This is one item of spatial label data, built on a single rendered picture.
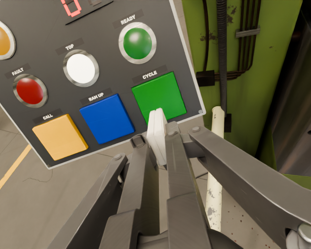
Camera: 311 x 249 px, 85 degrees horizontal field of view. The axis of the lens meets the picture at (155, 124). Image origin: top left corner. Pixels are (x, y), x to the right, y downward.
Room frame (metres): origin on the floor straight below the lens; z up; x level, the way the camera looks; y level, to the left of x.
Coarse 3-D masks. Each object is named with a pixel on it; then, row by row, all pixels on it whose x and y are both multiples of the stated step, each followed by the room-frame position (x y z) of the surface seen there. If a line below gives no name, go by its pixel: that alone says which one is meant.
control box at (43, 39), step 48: (0, 0) 0.36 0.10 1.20; (48, 0) 0.33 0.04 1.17; (96, 0) 0.30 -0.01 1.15; (144, 0) 0.28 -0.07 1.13; (48, 48) 0.31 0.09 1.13; (96, 48) 0.28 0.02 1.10; (0, 96) 0.32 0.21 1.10; (48, 96) 0.29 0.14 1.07; (96, 96) 0.26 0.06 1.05; (192, 96) 0.20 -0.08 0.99; (96, 144) 0.23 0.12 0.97
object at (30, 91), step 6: (24, 78) 0.31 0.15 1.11; (18, 84) 0.31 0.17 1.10; (24, 84) 0.31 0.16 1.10; (30, 84) 0.30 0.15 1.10; (36, 84) 0.30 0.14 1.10; (18, 90) 0.31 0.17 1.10; (24, 90) 0.31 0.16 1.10; (30, 90) 0.30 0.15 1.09; (36, 90) 0.30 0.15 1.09; (24, 96) 0.30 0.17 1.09; (30, 96) 0.30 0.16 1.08; (36, 96) 0.30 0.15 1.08; (42, 96) 0.29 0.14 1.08; (30, 102) 0.30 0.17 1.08; (36, 102) 0.29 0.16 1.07
